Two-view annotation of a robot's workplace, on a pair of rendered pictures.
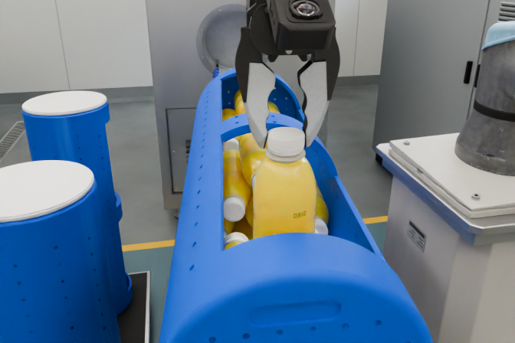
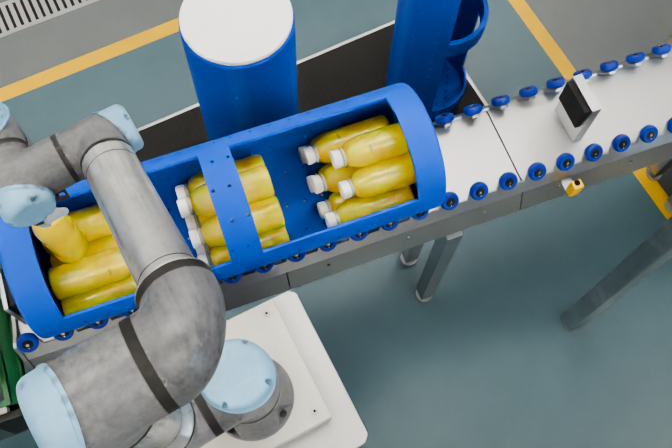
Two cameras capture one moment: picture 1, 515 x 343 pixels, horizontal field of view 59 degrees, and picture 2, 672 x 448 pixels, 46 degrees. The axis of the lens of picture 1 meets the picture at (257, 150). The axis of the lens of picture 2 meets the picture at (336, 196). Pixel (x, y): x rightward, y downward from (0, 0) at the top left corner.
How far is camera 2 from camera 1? 1.54 m
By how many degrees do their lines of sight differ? 62
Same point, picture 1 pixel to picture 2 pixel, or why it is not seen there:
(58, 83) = not seen: outside the picture
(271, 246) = (18, 230)
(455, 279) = not seen: hidden behind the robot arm
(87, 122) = not seen: outside the picture
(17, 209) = (195, 35)
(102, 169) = (442, 7)
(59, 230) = (207, 70)
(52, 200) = (214, 50)
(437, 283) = not seen: hidden behind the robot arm
